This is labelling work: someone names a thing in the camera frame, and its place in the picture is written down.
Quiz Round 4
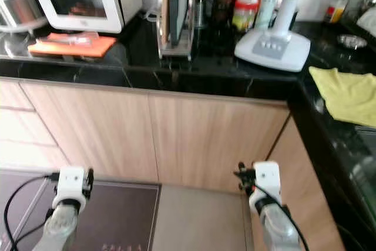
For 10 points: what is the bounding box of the white silver rice cooker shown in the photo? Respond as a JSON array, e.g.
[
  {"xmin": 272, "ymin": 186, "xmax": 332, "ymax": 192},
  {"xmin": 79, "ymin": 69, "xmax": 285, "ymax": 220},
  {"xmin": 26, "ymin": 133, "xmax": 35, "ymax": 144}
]
[{"xmin": 0, "ymin": 0, "xmax": 49, "ymax": 33}]

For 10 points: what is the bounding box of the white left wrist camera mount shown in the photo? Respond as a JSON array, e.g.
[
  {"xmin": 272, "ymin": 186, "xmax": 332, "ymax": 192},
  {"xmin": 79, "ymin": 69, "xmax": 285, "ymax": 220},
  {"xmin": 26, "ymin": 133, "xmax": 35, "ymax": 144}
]
[{"xmin": 52, "ymin": 167, "xmax": 89, "ymax": 210}]

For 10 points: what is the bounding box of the orange cutting board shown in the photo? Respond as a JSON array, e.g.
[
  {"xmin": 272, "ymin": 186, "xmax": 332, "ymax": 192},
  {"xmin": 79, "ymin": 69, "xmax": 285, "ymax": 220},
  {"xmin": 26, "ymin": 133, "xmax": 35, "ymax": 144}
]
[{"xmin": 28, "ymin": 32, "xmax": 117, "ymax": 58}]

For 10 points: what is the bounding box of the white table fan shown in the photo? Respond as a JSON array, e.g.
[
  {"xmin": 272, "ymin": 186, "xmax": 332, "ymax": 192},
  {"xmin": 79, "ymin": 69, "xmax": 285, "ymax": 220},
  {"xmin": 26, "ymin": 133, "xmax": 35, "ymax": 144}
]
[{"xmin": 234, "ymin": 0, "xmax": 365, "ymax": 73}]

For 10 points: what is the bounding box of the small steel dish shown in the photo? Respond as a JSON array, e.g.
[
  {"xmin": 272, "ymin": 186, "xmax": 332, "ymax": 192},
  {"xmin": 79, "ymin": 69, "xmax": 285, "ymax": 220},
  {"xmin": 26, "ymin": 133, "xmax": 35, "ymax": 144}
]
[{"xmin": 337, "ymin": 34, "xmax": 368, "ymax": 50}]

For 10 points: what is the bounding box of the wooden cabinet door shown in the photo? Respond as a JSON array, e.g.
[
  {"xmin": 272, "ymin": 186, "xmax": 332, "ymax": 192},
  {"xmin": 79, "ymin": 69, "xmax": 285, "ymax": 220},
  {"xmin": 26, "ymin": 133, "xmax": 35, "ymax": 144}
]
[
  {"xmin": 149, "ymin": 93, "xmax": 290, "ymax": 196},
  {"xmin": 19, "ymin": 82, "xmax": 159, "ymax": 184}
]

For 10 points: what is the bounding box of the small yellow seasoning bottle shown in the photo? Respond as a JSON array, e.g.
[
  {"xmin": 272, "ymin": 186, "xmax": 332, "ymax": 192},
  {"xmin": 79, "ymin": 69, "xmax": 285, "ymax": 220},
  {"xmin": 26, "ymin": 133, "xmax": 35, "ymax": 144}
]
[{"xmin": 326, "ymin": 0, "xmax": 347, "ymax": 24}]

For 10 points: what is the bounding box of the yellow dish cloth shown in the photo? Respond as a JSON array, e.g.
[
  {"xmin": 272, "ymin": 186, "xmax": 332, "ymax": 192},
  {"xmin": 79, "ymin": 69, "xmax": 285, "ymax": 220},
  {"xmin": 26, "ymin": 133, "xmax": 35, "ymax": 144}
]
[{"xmin": 308, "ymin": 66, "xmax": 376, "ymax": 128}]

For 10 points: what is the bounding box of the stainless steel kitchen sink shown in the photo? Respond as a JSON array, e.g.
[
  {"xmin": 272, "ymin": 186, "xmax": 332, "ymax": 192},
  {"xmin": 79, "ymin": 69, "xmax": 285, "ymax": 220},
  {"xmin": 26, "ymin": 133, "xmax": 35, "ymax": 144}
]
[{"xmin": 352, "ymin": 126, "xmax": 376, "ymax": 202}]

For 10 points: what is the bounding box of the pale green bottle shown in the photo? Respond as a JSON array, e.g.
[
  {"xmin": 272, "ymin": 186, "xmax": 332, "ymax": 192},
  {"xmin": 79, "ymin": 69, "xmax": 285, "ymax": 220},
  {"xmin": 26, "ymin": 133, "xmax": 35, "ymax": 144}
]
[{"xmin": 257, "ymin": 0, "xmax": 280, "ymax": 28}]

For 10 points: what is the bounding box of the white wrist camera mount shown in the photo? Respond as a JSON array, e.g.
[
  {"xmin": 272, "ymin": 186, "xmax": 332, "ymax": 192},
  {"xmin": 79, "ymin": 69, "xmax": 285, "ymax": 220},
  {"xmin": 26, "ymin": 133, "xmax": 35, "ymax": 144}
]
[
  {"xmin": 249, "ymin": 162, "xmax": 281, "ymax": 213},
  {"xmin": 52, "ymin": 167, "xmax": 89, "ymax": 210}
]

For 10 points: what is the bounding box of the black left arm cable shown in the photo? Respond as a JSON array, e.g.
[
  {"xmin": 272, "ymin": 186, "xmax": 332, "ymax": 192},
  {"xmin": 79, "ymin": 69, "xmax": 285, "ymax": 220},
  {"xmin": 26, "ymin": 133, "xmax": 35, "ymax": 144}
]
[{"xmin": 4, "ymin": 172, "xmax": 62, "ymax": 251}]

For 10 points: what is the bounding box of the dark floor mat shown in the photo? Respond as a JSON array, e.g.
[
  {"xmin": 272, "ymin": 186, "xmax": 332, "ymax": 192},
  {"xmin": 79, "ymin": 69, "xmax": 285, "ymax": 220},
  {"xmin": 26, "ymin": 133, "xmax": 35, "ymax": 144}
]
[{"xmin": 0, "ymin": 172, "xmax": 160, "ymax": 251}]

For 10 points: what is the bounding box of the wooden sink cabinet front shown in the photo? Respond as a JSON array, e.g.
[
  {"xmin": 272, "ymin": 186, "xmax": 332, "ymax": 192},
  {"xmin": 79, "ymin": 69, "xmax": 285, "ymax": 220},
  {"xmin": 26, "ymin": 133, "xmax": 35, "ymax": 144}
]
[{"xmin": 247, "ymin": 116, "xmax": 347, "ymax": 251}]

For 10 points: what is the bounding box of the wooden drawer front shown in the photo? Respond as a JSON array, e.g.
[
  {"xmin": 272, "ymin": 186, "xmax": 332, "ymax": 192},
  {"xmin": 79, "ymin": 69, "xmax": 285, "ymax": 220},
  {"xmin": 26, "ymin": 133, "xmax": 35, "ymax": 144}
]
[
  {"xmin": 0, "ymin": 109, "xmax": 48, "ymax": 143},
  {"xmin": 0, "ymin": 139, "xmax": 62, "ymax": 172},
  {"xmin": 0, "ymin": 79, "xmax": 30, "ymax": 111}
]

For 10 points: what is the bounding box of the upright cutting board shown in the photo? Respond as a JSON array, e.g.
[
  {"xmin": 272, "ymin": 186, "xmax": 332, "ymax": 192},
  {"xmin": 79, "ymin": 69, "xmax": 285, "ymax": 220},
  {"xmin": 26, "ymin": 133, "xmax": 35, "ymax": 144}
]
[{"xmin": 162, "ymin": 0, "xmax": 190, "ymax": 49}]

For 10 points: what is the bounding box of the jar with red band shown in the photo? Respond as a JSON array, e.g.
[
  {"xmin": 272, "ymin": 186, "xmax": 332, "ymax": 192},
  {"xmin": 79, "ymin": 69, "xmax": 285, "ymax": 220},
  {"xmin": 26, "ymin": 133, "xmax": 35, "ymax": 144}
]
[{"xmin": 232, "ymin": 0, "xmax": 262, "ymax": 31}]

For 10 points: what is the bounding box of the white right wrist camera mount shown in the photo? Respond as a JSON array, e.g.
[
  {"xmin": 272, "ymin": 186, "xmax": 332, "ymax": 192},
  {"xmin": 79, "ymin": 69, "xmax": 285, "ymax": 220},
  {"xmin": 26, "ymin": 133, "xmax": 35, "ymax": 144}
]
[{"xmin": 249, "ymin": 162, "xmax": 281, "ymax": 213}]

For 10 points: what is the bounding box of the steel cutting board rack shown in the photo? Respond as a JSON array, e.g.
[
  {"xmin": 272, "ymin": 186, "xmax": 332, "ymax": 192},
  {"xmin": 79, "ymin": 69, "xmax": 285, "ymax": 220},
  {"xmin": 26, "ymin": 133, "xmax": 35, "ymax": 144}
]
[{"xmin": 157, "ymin": 0, "xmax": 197, "ymax": 59}]

